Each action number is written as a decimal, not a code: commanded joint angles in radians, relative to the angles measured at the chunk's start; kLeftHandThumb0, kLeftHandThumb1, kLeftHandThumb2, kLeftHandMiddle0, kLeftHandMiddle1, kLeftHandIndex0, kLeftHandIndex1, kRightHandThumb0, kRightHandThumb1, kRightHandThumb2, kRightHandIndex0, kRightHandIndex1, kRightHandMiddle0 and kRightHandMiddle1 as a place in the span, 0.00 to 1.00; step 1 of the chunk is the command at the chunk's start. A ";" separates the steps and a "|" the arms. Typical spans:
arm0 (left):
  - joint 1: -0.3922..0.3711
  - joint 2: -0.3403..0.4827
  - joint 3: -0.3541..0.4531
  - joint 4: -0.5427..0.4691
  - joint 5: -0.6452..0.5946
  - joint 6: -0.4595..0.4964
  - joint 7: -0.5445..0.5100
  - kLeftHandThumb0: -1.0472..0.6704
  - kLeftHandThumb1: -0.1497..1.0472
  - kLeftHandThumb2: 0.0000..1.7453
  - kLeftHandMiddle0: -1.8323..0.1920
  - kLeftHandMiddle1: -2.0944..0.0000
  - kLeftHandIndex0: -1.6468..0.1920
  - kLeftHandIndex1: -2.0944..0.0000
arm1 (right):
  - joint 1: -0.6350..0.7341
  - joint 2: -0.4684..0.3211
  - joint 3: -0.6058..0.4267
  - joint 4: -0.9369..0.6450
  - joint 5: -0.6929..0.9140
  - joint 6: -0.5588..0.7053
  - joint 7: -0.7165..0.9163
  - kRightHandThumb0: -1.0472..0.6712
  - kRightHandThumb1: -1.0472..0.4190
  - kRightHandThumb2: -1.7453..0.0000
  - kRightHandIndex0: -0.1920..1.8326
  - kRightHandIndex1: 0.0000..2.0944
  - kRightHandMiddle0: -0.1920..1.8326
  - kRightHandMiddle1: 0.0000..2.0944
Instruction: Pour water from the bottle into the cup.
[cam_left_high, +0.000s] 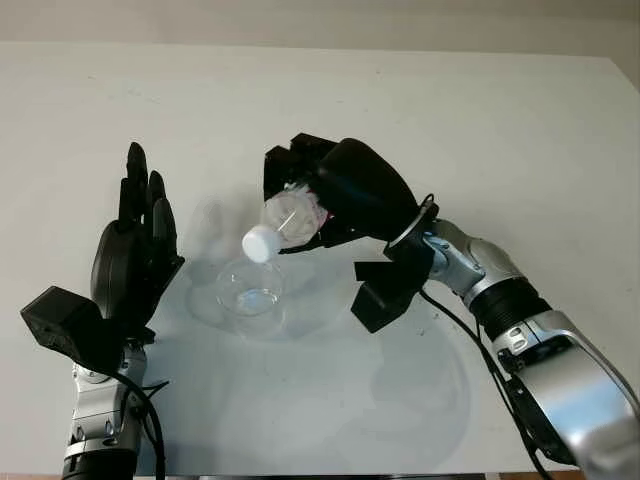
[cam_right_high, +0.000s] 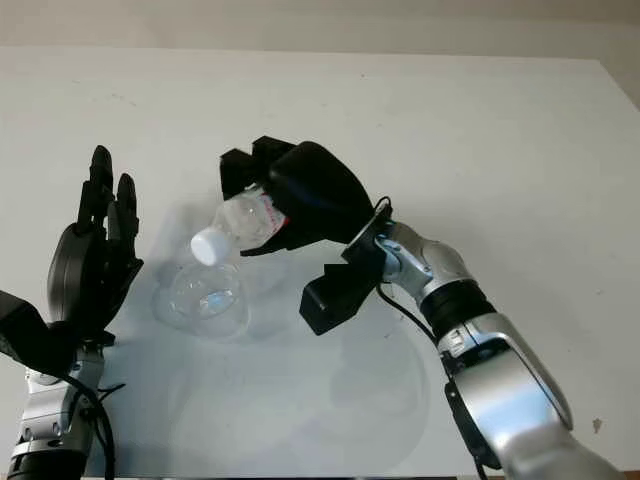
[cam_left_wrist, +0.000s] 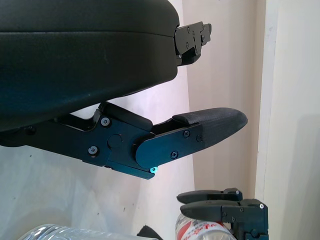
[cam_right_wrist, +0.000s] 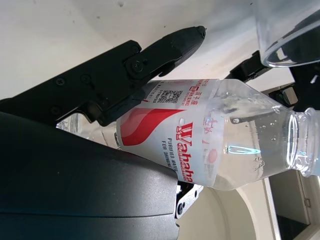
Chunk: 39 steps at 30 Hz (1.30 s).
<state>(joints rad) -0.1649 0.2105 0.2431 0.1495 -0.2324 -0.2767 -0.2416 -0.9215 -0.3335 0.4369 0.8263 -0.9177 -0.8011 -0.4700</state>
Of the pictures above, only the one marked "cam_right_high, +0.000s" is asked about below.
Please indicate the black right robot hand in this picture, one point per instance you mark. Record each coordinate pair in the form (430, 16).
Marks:
(320, 195)

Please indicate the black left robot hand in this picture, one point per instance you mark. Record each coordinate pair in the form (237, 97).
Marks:
(80, 270)

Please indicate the clear plastic water bottle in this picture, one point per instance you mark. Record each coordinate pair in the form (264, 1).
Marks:
(235, 220)

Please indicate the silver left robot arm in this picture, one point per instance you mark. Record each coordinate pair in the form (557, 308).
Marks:
(45, 415)

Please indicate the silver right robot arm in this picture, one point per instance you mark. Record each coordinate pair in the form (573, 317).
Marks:
(515, 380)

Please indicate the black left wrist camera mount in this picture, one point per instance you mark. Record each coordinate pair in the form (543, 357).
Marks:
(20, 330)

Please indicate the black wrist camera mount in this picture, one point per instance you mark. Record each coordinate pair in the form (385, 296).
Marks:
(340, 295)
(20, 330)

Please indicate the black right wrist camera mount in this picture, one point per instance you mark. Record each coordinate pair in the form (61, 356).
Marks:
(340, 295)

